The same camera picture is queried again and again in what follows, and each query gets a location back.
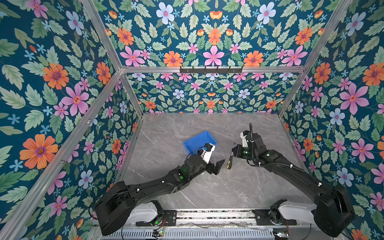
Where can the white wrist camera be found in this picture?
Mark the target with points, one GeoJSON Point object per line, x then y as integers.
{"type": "Point", "coordinates": [244, 136]}
{"type": "Point", "coordinates": [206, 152]}

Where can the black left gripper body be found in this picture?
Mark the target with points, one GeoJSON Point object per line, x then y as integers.
{"type": "Point", "coordinates": [202, 168]}

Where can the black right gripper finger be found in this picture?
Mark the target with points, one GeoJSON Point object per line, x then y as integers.
{"type": "Point", "coordinates": [251, 136]}
{"type": "Point", "coordinates": [236, 151]}

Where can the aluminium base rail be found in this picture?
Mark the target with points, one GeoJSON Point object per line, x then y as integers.
{"type": "Point", "coordinates": [147, 212]}

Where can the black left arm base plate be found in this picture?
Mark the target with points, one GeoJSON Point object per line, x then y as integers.
{"type": "Point", "coordinates": [168, 218]}

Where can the black wall hook rack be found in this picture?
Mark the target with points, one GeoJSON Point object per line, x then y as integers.
{"type": "Point", "coordinates": [211, 70]}

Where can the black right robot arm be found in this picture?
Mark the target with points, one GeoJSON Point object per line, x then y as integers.
{"type": "Point", "coordinates": [331, 209]}

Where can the white perforated cable duct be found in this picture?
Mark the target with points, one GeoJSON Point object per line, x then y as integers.
{"type": "Point", "coordinates": [191, 234]}

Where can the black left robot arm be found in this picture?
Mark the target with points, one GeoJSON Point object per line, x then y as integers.
{"type": "Point", "coordinates": [116, 205]}

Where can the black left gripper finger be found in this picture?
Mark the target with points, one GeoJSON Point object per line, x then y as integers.
{"type": "Point", "coordinates": [218, 167]}
{"type": "Point", "coordinates": [212, 169]}

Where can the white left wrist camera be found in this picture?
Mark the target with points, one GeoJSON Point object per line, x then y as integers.
{"type": "Point", "coordinates": [206, 152]}

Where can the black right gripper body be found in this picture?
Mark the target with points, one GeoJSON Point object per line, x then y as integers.
{"type": "Point", "coordinates": [244, 153]}

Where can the black yellow screwdriver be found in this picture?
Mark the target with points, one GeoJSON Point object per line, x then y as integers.
{"type": "Point", "coordinates": [230, 161]}

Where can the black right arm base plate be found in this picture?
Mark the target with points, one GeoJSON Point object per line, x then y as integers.
{"type": "Point", "coordinates": [265, 217]}

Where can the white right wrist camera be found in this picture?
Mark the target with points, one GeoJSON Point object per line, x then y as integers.
{"type": "Point", "coordinates": [244, 136]}

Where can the blue plastic bin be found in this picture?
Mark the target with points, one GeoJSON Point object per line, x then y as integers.
{"type": "Point", "coordinates": [198, 141]}

